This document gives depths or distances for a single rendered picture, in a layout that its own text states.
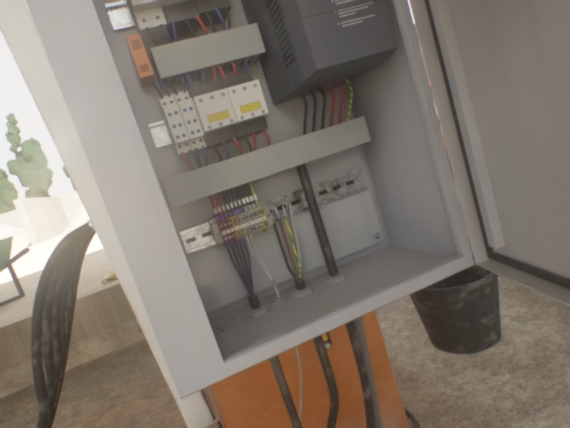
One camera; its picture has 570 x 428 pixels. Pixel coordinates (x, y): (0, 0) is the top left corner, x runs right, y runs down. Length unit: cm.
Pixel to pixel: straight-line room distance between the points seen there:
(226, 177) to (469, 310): 114
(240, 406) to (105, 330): 188
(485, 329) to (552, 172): 119
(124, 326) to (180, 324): 239
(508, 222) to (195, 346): 38
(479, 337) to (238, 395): 90
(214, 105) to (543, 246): 41
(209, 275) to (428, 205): 34
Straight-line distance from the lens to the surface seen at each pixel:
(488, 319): 159
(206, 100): 54
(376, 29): 54
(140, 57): 58
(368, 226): 70
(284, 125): 64
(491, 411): 139
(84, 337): 288
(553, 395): 144
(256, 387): 106
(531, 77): 44
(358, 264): 69
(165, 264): 43
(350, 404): 120
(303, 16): 51
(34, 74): 109
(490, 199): 53
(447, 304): 151
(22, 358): 299
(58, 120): 106
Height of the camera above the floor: 87
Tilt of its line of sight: 8 degrees down
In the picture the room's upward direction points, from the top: 18 degrees counter-clockwise
